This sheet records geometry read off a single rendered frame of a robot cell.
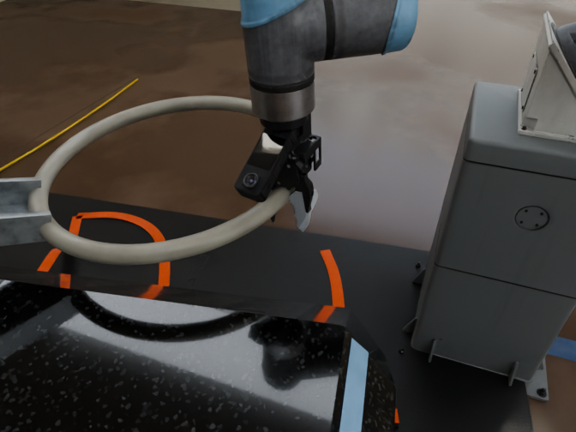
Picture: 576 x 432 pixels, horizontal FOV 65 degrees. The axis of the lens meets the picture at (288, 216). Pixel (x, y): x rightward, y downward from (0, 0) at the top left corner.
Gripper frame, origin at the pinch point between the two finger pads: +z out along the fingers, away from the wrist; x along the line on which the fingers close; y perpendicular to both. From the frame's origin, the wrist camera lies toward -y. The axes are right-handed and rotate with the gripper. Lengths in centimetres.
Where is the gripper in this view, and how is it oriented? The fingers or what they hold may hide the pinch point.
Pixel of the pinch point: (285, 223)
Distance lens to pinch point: 76.4
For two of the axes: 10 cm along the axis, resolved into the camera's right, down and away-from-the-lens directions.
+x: -8.7, -2.7, 4.0
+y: 4.8, -5.9, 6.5
